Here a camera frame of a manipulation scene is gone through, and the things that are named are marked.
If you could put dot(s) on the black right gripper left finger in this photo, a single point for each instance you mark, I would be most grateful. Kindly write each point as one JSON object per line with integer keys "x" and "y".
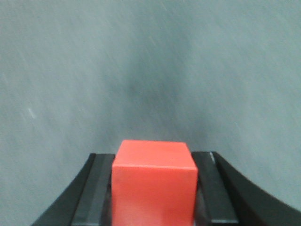
{"x": 86, "y": 201}

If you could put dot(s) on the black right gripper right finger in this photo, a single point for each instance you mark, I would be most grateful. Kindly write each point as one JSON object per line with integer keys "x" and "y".
{"x": 227, "y": 198}

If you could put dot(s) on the red magnetic cube block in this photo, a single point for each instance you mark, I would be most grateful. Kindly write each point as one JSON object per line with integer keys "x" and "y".
{"x": 153, "y": 183}

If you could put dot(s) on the dark grey fabric mat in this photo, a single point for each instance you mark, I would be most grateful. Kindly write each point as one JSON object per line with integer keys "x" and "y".
{"x": 80, "y": 76}

